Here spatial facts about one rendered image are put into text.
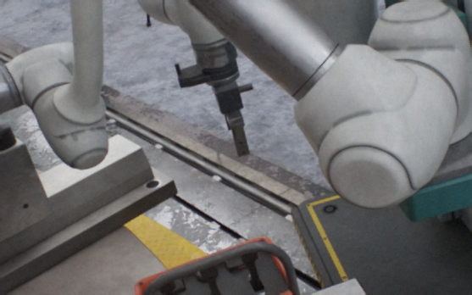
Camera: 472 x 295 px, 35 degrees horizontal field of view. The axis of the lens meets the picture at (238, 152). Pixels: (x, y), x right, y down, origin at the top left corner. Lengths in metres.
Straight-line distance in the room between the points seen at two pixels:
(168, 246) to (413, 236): 1.01
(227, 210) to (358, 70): 1.67
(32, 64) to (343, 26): 0.64
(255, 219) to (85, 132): 1.21
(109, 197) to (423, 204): 1.12
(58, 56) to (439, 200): 0.79
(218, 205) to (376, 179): 1.72
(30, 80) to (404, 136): 0.81
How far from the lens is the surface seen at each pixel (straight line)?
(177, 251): 2.50
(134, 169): 2.17
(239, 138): 1.55
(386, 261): 1.74
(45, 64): 1.54
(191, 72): 1.55
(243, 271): 1.02
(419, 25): 1.16
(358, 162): 0.97
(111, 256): 2.03
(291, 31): 1.03
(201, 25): 1.48
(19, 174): 1.93
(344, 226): 1.87
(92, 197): 2.13
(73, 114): 1.43
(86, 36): 1.38
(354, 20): 1.61
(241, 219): 2.56
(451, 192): 1.26
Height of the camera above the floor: 1.41
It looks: 28 degrees down
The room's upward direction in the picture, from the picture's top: 15 degrees counter-clockwise
